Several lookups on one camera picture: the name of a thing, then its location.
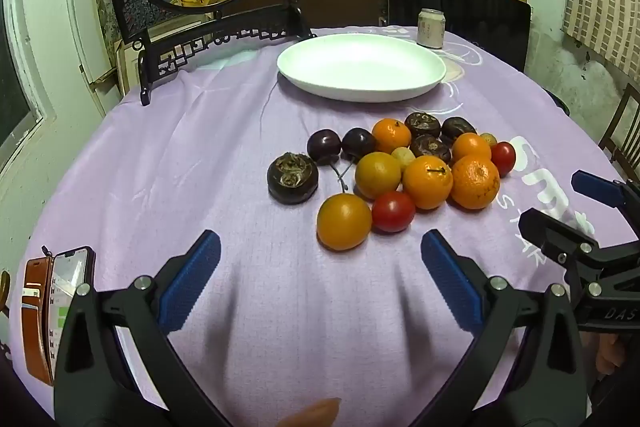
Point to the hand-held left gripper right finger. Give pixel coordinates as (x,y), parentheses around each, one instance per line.
(450,277)

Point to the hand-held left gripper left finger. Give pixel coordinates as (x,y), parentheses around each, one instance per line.
(192,287)

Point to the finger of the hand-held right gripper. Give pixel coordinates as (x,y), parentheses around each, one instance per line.
(547,227)
(597,188)

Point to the red cherry tomato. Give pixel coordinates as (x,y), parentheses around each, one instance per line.
(393,211)
(503,158)

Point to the large bumpy orange mandarin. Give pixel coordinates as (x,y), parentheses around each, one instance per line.
(476,183)

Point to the orange mandarin with stem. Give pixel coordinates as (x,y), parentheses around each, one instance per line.
(427,183)

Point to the small yellow-green fruit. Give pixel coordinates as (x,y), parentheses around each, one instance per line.
(488,139)
(402,158)

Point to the small orange mandarin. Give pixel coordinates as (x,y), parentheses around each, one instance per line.
(391,136)
(471,147)

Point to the large dark water chestnut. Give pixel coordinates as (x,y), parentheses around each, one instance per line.
(292,179)

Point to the dark red cherry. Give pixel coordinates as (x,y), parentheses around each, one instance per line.
(324,147)
(359,145)

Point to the white oval plate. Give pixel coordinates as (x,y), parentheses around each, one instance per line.
(360,64)

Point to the person's right hand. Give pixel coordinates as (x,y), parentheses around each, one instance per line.
(611,354)

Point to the person's left hand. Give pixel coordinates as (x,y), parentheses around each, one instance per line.
(312,413)

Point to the wooden chair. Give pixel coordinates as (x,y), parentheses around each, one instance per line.
(622,132)

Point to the purple printed tablecloth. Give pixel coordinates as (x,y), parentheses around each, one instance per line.
(210,167)

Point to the phone in brown leather case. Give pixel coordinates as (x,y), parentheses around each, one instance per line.
(37,317)

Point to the black flat screen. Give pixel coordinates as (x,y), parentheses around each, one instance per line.
(475,17)

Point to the white drink can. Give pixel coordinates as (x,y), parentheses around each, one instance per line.
(431,29)

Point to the framed pictures against wall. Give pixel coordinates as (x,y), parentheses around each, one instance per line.
(107,2)

